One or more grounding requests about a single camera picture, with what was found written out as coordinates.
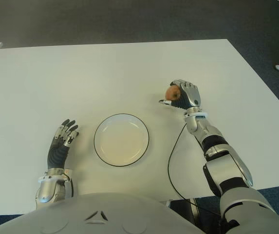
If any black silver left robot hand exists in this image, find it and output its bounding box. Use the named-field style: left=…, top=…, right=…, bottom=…
left=47, top=119, right=80, bottom=169

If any white plate with black rim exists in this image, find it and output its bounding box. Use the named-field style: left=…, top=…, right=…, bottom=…
left=93, top=113, right=150, bottom=168

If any red yellow apple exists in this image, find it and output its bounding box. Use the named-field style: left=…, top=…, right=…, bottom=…
left=165, top=85, right=182, bottom=101

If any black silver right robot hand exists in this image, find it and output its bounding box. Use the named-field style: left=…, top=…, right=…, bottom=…
left=158, top=78, right=201, bottom=110

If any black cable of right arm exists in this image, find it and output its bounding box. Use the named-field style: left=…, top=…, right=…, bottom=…
left=167, top=123, right=222, bottom=216

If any grey robot torso shell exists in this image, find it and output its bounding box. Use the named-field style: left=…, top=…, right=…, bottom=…
left=0, top=192, right=203, bottom=234

